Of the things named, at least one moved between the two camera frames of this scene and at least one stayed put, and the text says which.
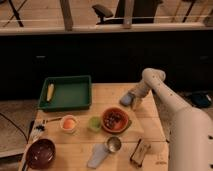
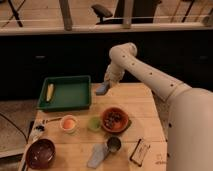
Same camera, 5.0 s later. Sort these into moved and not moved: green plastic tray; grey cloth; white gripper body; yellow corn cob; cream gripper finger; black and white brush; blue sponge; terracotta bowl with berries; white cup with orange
Moved: white gripper body; cream gripper finger; blue sponge
Not moved: terracotta bowl with berries; black and white brush; white cup with orange; yellow corn cob; green plastic tray; grey cloth
